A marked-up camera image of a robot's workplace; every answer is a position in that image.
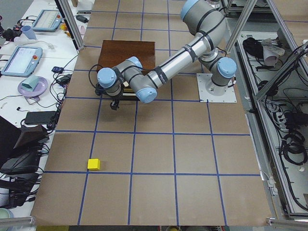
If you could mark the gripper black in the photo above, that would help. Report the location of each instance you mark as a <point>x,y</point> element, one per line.
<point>115,99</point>

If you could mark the wooden drawer with handle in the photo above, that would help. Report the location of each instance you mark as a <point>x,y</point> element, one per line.
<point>128,92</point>

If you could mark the yellow wooden block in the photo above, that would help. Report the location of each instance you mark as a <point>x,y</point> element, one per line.
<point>94,164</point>

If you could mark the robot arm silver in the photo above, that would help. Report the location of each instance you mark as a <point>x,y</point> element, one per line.
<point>207,25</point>

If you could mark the dark wooden drawer cabinet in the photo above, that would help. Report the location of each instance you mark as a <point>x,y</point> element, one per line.
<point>114,52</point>

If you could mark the black power brick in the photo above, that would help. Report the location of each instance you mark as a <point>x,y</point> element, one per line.
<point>39,118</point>

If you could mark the purple plate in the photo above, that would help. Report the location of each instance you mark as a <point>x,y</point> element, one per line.
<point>39,89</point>

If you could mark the teal box on plate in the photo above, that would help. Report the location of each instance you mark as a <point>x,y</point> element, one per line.
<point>30,83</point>

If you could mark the brown pyramid box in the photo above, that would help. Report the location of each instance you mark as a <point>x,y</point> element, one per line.
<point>29,135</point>

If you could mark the lower teach pendant tablet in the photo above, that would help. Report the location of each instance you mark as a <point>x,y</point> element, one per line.
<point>23,61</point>

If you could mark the teach pendant tablet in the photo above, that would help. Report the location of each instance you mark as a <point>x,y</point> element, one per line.
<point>23,61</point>
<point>47,21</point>

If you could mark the upper teach pendant tablet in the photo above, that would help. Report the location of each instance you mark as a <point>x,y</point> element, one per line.
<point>47,21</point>

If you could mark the lavender cup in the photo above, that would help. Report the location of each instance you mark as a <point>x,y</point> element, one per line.
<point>29,32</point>

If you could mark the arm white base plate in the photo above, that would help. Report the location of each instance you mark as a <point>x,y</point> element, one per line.
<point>211,93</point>

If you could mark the aluminium frame post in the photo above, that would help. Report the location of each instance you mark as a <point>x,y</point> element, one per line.
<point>67,15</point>

